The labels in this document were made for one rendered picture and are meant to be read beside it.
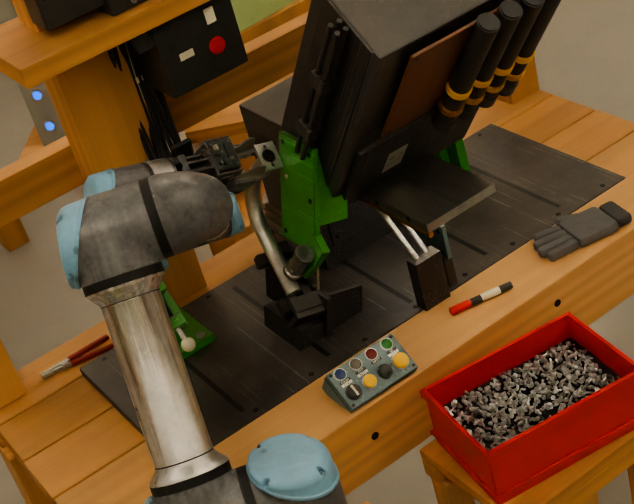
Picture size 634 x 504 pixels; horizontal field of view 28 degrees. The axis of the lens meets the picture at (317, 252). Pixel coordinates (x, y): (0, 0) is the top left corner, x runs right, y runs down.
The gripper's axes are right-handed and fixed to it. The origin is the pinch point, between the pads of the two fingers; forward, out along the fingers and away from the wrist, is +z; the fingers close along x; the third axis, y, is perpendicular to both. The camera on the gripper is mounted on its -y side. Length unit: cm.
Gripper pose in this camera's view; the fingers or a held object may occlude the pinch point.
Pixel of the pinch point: (263, 160)
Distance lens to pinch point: 232.8
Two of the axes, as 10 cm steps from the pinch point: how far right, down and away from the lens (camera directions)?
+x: -3.9, -8.9, 2.3
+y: 4.0, -3.9, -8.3
